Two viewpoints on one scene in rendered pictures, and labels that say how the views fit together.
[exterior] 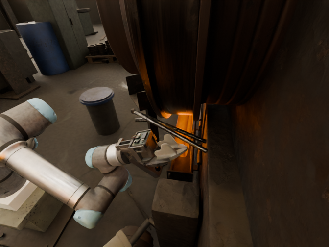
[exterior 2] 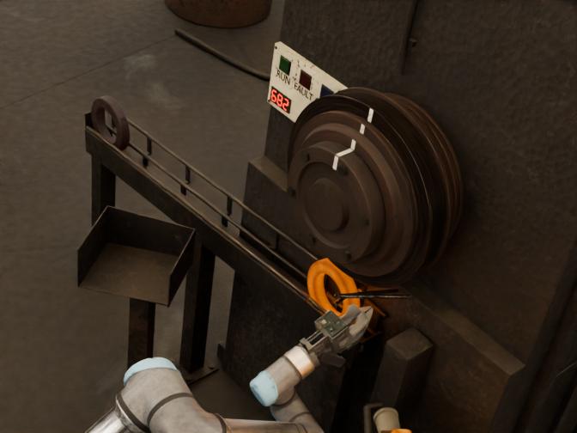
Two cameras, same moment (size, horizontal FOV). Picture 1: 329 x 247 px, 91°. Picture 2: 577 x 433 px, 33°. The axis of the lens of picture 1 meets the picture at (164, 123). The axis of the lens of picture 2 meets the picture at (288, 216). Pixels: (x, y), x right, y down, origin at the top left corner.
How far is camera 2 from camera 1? 2.13 m
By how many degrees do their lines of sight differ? 46
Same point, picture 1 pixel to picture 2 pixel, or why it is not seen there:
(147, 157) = (342, 340)
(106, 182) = (299, 407)
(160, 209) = (412, 356)
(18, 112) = (179, 384)
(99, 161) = (288, 385)
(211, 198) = (444, 319)
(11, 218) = not seen: outside the picture
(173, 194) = (408, 342)
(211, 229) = (457, 331)
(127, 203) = not seen: outside the picture
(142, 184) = not seen: outside the picture
